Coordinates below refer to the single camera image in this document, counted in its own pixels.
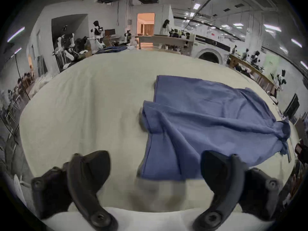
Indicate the wooden counter table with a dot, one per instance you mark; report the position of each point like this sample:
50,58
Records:
166,41

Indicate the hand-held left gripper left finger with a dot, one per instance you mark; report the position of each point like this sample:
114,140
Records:
83,177

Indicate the blue shirt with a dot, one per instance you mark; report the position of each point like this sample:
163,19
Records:
207,129

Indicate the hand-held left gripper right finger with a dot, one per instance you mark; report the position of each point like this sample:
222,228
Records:
225,177

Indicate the row of tables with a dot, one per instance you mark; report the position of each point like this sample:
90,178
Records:
255,71

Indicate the bed with beige sheet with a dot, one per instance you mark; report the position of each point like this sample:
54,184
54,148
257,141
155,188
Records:
91,109

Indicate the white humanoid robot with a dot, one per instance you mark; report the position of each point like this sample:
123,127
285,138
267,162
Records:
97,36

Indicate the white washing machine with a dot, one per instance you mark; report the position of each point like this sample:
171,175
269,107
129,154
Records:
208,50

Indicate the black tripod stand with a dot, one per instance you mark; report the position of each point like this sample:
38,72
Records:
22,78

